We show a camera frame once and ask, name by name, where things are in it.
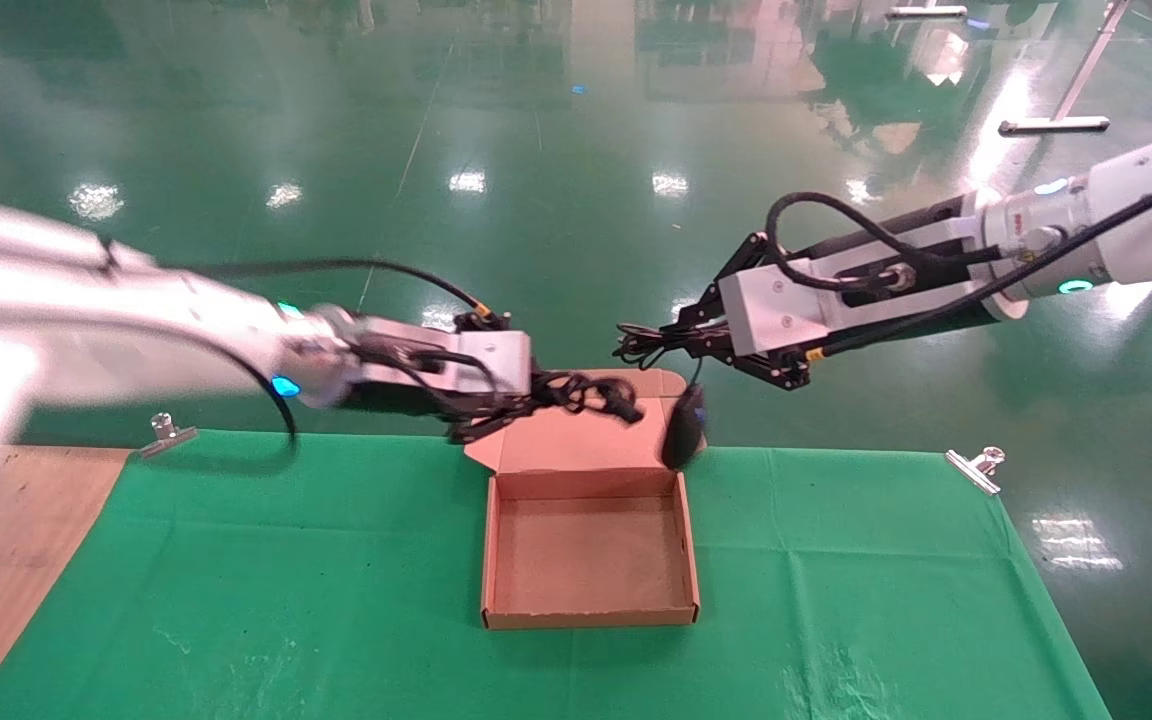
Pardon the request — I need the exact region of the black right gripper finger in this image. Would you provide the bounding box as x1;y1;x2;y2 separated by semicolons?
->
626;340;805;391
621;232;772;341

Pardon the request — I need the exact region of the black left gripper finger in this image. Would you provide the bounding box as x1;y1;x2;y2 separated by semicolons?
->
531;370;587;403
446;395;549;446

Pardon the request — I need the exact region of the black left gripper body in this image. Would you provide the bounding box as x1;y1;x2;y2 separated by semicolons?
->
336;375;542;421

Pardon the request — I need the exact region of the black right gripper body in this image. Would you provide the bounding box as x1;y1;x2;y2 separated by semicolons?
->
719;197;1002;391

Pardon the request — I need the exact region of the black computer mouse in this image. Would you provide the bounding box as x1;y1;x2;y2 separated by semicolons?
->
660;383;709;472

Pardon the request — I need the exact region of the open brown cardboard box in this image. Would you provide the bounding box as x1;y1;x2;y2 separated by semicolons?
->
464;368;702;631

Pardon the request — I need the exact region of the white height-adjustable desk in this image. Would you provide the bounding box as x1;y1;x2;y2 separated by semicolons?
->
998;0;1152;136

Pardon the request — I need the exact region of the metal cloth clip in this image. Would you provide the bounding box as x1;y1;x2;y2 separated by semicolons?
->
944;447;1007;496
139;412;200;460

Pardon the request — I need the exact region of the green table cloth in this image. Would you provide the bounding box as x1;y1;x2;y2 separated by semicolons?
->
0;430;1112;720

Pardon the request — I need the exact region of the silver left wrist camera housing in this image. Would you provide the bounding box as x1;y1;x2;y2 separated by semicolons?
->
351;315;534;396

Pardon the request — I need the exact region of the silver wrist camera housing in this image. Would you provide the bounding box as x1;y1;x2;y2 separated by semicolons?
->
719;235;977;356
351;315;534;396

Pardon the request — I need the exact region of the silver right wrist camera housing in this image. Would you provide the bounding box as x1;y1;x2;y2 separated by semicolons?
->
719;235;977;356

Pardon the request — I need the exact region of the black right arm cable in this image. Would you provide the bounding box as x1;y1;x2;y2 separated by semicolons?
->
764;160;1152;361

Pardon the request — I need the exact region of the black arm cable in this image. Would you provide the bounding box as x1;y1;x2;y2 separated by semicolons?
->
101;235;497;446
764;160;1152;361

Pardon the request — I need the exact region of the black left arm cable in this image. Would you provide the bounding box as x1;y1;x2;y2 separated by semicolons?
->
101;235;497;446

